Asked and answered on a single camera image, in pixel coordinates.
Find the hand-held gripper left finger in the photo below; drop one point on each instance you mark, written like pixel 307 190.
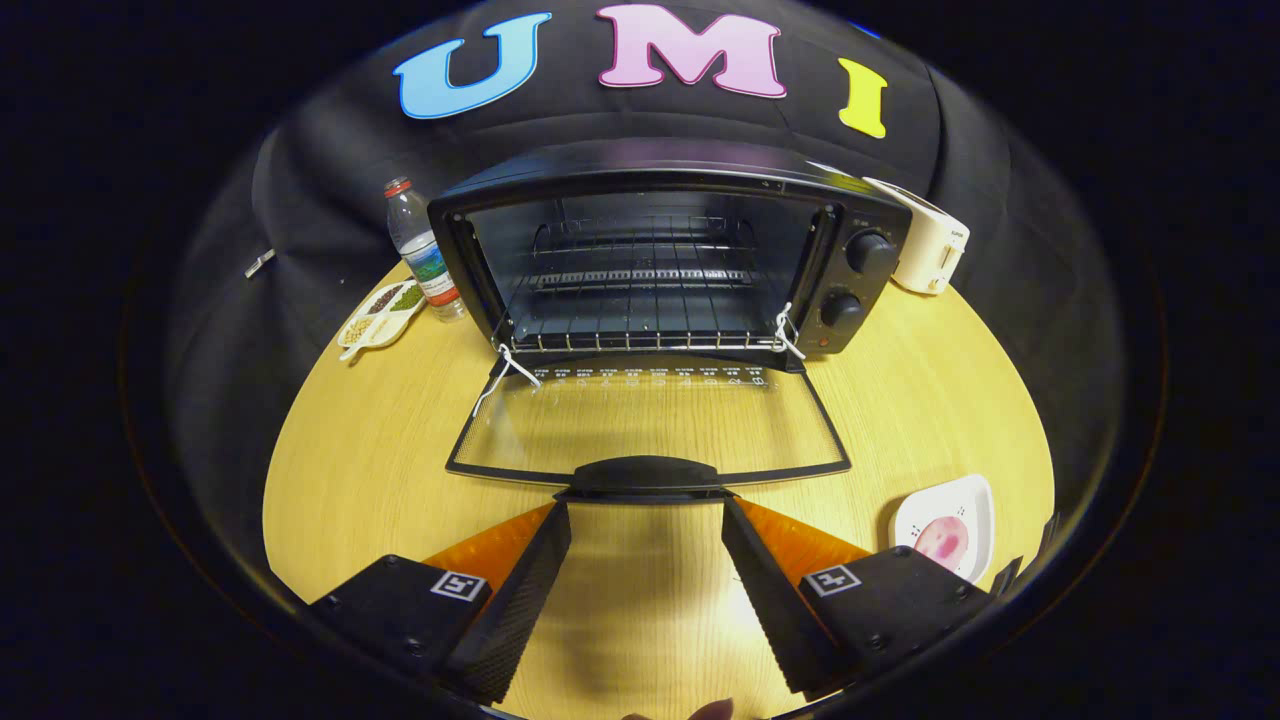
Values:
pixel 530 595

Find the white bread toaster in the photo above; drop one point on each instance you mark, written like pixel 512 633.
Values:
pixel 930 245

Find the white cloth clip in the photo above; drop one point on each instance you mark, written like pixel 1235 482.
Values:
pixel 260 262

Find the white square plate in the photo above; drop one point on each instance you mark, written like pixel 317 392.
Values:
pixel 965 500

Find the pink meat slice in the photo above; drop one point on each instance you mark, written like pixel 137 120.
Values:
pixel 942 540

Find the divided dish of beans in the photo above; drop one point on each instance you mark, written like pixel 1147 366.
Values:
pixel 380 315

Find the glass toaster oven door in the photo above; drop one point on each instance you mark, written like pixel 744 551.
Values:
pixel 645 475

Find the clear plastic water bottle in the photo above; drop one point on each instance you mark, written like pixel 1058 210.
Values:
pixel 420 250

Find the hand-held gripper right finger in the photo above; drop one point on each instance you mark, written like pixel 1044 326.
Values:
pixel 765 595

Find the black toaster oven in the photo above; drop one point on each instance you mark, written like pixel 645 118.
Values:
pixel 650 160

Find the black oven knob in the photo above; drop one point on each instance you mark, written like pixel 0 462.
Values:
pixel 842 308
pixel 870 252

